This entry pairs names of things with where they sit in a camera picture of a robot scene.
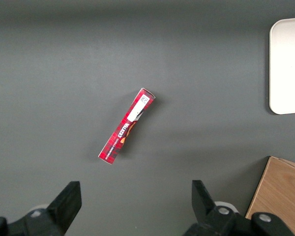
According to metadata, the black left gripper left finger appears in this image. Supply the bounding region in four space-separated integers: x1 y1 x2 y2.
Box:
0 181 83 236

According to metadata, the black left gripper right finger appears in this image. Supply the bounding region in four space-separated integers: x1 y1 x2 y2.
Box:
184 179 295 236

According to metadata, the wooden board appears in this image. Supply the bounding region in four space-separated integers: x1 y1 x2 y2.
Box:
245 156 295 236

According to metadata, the red tartan shortbread box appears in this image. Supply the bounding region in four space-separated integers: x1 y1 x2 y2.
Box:
97 87 156 166

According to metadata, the white rounded rectangular tray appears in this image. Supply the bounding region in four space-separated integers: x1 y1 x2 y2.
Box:
269 17 295 115

